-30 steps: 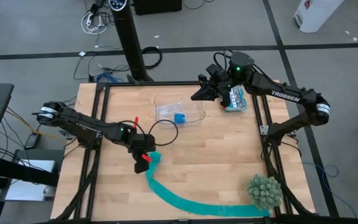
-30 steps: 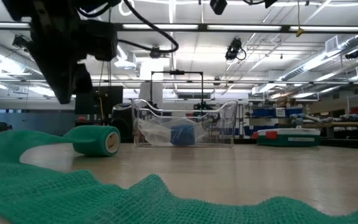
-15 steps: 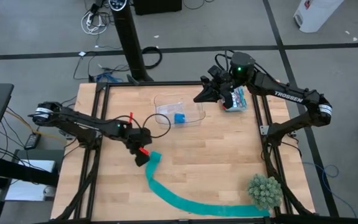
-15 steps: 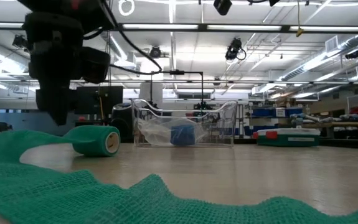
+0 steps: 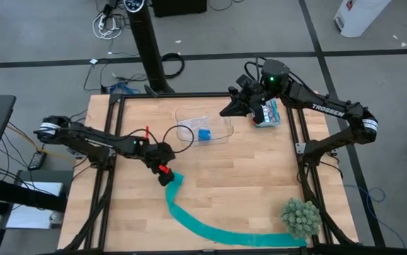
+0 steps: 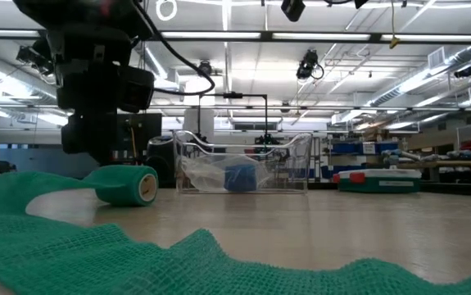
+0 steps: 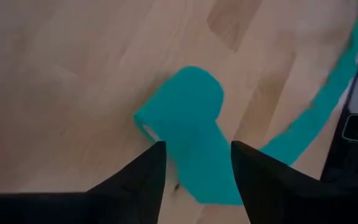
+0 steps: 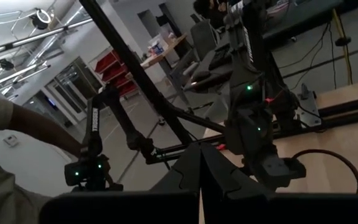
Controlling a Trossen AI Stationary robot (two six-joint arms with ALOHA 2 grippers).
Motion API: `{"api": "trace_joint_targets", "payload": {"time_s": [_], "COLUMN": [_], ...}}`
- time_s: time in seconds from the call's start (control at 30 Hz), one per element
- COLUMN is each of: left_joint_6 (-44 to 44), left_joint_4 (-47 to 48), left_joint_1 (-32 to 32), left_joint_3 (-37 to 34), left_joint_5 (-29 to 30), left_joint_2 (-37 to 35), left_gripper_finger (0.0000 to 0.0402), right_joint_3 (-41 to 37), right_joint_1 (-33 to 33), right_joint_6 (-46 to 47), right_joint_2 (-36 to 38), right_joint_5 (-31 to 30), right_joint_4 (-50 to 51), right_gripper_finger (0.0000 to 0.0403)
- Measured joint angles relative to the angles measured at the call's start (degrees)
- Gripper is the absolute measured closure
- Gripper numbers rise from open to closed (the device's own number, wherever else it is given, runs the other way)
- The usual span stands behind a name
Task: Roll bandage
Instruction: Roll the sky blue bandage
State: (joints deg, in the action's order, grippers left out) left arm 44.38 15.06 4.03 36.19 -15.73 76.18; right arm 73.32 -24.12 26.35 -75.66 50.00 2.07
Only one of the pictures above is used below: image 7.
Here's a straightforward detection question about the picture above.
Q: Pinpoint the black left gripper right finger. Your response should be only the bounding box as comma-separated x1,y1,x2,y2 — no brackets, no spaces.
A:
230,140,338,224

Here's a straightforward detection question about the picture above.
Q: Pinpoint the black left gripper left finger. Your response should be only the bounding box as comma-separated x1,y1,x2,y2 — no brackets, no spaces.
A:
85,140,167,224

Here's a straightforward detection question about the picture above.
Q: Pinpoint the teal elastic bandage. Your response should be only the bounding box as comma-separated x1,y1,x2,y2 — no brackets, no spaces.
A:
133,0,358,206

